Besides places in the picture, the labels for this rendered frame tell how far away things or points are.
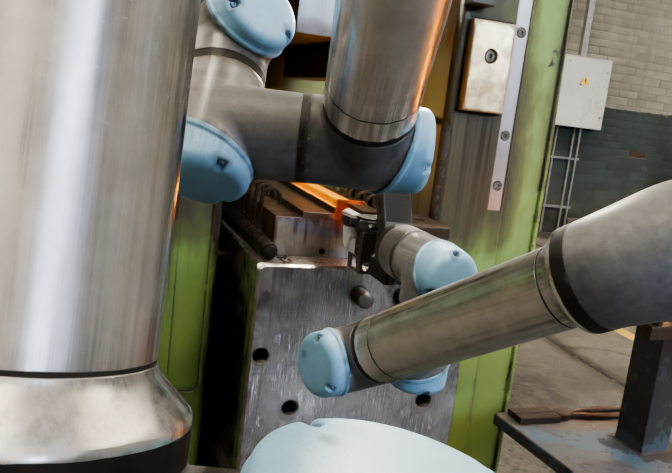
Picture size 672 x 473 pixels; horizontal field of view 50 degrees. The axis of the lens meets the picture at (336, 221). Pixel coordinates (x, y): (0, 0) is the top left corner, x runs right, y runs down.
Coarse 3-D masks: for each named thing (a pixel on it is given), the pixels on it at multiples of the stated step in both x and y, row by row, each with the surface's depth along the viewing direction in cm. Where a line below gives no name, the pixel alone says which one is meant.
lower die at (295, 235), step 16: (288, 192) 139; (304, 192) 136; (336, 192) 146; (256, 208) 130; (272, 208) 124; (288, 208) 126; (304, 208) 121; (320, 208) 123; (272, 224) 118; (288, 224) 118; (304, 224) 118; (320, 224) 119; (336, 224) 120; (272, 240) 118; (288, 240) 118; (304, 240) 119; (320, 240) 120; (336, 240) 121; (352, 240) 122; (320, 256) 120; (336, 256) 121
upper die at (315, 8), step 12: (288, 0) 117; (300, 0) 111; (312, 0) 112; (324, 0) 112; (300, 12) 112; (312, 12) 112; (324, 12) 113; (300, 24) 112; (312, 24) 112; (324, 24) 113; (300, 36) 118; (312, 36) 116; (324, 36) 114
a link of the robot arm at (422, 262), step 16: (400, 240) 94; (416, 240) 91; (432, 240) 89; (400, 256) 91; (416, 256) 87; (432, 256) 85; (448, 256) 85; (464, 256) 86; (400, 272) 91; (416, 272) 87; (432, 272) 84; (448, 272) 85; (464, 272) 86; (400, 288) 91; (416, 288) 87; (432, 288) 85
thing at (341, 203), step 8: (304, 184) 141; (312, 184) 141; (312, 192) 136; (320, 192) 131; (328, 192) 131; (328, 200) 126; (336, 200) 122; (344, 200) 119; (352, 200) 120; (336, 208) 119; (344, 208) 119; (352, 208) 115; (360, 208) 113; (368, 208) 114; (336, 216) 119
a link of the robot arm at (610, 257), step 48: (576, 240) 58; (624, 240) 55; (480, 288) 66; (528, 288) 61; (576, 288) 57; (624, 288) 55; (336, 336) 80; (384, 336) 74; (432, 336) 70; (480, 336) 66; (528, 336) 64; (336, 384) 78
